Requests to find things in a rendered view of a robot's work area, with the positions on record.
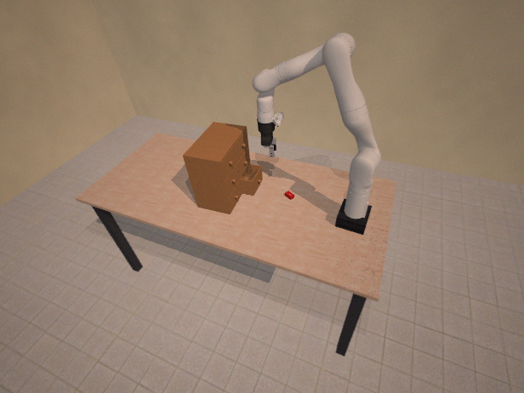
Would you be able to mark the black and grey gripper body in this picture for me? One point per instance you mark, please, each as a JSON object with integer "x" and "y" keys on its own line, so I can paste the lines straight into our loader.
{"x": 266, "y": 125}

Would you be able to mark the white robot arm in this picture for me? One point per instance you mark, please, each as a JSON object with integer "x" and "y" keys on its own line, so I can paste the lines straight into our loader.
{"x": 335, "y": 55}

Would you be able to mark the brown wooden chest of drawers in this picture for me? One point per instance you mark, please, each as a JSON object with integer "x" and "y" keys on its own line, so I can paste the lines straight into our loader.
{"x": 203, "y": 163}

